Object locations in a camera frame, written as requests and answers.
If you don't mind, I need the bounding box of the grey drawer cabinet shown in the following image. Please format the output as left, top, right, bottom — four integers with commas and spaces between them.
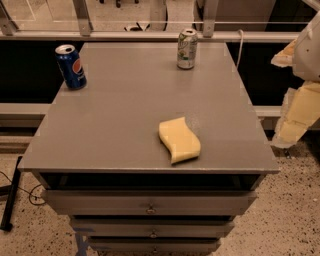
17, 41, 281, 256

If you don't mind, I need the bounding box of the bottom grey drawer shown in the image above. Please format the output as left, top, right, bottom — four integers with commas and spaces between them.
88, 238, 220, 253

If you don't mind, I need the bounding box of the white hanging cable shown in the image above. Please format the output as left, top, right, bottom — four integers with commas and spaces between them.
235, 29, 245, 69

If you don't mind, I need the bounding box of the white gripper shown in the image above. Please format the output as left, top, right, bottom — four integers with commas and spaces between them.
271, 11, 320, 148

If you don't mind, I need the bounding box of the grey drawer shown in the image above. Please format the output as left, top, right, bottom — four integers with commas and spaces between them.
42, 190, 257, 216
70, 219, 234, 238
88, 238, 220, 253

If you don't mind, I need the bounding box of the blue pepsi can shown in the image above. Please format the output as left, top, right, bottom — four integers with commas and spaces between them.
55, 44, 87, 90

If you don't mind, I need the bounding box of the green white 7up can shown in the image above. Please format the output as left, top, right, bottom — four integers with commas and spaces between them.
177, 28, 198, 69

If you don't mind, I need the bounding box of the black floor cable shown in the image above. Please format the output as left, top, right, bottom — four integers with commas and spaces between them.
0, 170, 47, 207

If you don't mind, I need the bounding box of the top grey drawer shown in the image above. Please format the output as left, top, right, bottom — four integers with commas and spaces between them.
42, 190, 257, 216

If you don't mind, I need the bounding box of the black floor stand bar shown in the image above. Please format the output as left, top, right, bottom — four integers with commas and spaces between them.
0, 156, 22, 232

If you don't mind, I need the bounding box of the yellow wavy sponge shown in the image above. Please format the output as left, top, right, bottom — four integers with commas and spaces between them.
158, 117, 201, 164

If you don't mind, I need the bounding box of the middle grey drawer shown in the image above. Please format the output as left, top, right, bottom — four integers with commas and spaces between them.
70, 219, 234, 238

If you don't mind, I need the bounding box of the metal railing frame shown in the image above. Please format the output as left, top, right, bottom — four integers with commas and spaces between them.
0, 0, 298, 43

